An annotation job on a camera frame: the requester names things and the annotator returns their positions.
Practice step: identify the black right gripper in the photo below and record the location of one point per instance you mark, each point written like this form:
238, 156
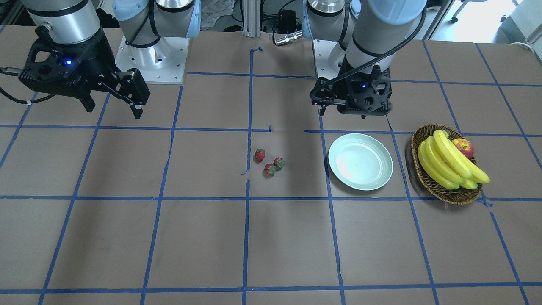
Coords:
96, 51

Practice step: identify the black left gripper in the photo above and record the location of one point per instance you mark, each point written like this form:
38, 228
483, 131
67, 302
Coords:
322, 111

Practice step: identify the red strawberry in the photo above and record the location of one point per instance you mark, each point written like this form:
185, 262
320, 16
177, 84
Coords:
279, 163
259, 155
270, 169

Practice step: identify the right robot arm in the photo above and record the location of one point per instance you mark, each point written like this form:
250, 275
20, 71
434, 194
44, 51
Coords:
143, 22

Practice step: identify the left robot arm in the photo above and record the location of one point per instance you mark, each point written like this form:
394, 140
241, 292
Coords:
370, 33

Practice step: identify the pale green plate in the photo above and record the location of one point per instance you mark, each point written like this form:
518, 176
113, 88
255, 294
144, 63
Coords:
360, 161

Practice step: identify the yellow banana bunch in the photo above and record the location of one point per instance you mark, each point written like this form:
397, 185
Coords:
446, 165

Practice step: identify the brown wicker basket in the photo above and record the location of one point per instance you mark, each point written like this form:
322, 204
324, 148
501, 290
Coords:
460, 196

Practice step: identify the red yellow apple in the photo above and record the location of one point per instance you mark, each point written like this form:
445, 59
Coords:
464, 146

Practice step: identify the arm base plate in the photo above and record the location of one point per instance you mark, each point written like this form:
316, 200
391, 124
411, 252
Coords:
162, 63
328, 58

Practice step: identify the aluminium frame post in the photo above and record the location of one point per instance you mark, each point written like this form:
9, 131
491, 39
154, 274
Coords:
251, 18

